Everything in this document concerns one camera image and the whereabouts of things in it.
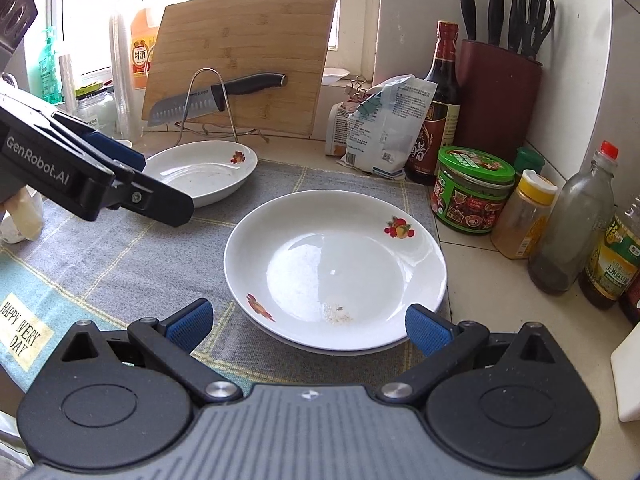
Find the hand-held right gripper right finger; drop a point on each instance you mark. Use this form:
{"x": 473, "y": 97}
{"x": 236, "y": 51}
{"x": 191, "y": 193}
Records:
{"x": 425, "y": 330}

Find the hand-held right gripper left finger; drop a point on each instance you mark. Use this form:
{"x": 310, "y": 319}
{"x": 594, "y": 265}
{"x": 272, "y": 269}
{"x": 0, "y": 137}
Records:
{"x": 190, "y": 325}

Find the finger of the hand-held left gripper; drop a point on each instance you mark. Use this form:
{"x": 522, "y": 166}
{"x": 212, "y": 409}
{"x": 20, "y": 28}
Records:
{"x": 115, "y": 150}
{"x": 160, "y": 202}

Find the white fruit-print plate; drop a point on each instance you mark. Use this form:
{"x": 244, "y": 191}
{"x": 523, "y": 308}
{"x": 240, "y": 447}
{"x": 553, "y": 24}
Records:
{"x": 210, "y": 170}

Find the white plate with crumbs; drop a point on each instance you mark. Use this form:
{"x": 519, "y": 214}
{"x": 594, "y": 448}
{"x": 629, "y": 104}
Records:
{"x": 335, "y": 260}

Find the person's left hand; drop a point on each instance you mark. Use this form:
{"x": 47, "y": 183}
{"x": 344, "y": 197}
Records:
{"x": 25, "y": 215}

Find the glass jar green lid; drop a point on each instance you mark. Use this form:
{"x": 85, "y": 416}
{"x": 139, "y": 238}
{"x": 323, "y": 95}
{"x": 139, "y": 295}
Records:
{"x": 97, "y": 110}

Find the tall cling film roll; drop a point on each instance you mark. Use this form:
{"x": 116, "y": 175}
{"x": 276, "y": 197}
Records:
{"x": 122, "y": 75}

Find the grey checked cloth mat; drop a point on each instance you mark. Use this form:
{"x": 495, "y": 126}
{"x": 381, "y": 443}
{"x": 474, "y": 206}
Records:
{"x": 125, "y": 270}

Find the short cling film roll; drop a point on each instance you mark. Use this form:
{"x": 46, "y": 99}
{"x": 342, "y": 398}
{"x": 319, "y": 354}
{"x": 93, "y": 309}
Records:
{"x": 67, "y": 80}

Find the green dish soap bottle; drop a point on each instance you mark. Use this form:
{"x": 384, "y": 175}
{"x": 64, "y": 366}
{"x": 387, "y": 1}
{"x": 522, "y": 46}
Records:
{"x": 50, "y": 70}

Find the orange cooking wine bottle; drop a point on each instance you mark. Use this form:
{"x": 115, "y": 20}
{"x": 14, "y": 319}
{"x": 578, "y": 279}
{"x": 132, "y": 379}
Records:
{"x": 145, "y": 40}

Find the green-lidded sauce jar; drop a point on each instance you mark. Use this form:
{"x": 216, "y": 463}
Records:
{"x": 470, "y": 195}

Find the yellow-capped spice jar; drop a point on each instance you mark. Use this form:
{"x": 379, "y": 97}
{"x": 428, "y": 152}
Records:
{"x": 522, "y": 220}

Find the bamboo cutting board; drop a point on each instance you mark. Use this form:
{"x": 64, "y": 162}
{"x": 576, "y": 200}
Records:
{"x": 240, "y": 40}

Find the red-capped glass bottle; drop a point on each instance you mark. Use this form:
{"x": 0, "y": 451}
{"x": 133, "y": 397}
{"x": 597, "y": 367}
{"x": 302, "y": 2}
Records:
{"x": 570, "y": 230}

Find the orange printed bag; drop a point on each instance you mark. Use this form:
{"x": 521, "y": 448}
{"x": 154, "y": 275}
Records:
{"x": 337, "y": 130}

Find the yellow cooking oil bottle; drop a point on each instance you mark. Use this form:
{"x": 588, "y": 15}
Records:
{"x": 612, "y": 265}

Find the small green-capped jar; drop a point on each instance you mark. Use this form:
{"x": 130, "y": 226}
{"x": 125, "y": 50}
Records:
{"x": 531, "y": 160}

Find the white printed bag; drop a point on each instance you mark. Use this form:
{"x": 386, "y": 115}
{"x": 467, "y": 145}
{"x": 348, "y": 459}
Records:
{"x": 390, "y": 130}

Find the white plastic box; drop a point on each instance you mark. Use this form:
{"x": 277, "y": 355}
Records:
{"x": 627, "y": 380}

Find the dark red bottle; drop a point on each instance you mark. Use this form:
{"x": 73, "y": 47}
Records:
{"x": 632, "y": 305}

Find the small white dish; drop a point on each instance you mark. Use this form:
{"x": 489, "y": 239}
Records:
{"x": 334, "y": 76}

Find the black binder clip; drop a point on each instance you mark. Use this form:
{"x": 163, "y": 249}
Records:
{"x": 357, "y": 91}

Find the dark soy sauce bottle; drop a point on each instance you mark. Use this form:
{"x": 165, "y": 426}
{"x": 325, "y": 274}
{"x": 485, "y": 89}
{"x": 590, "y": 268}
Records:
{"x": 442, "y": 95}

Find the dark red knife block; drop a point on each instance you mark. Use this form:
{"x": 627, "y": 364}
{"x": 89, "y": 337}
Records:
{"x": 500, "y": 100}

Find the black scissors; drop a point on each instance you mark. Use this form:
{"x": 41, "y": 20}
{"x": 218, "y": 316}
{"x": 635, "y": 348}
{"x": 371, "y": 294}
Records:
{"x": 542, "y": 15}

